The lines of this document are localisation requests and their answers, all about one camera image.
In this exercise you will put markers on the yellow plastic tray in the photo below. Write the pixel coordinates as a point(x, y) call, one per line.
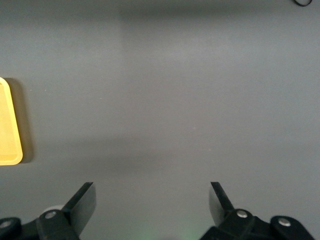
point(7, 125)

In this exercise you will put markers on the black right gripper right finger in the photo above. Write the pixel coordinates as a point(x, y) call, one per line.
point(232, 220)

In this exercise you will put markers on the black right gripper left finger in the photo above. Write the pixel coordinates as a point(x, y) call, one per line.
point(75, 212)

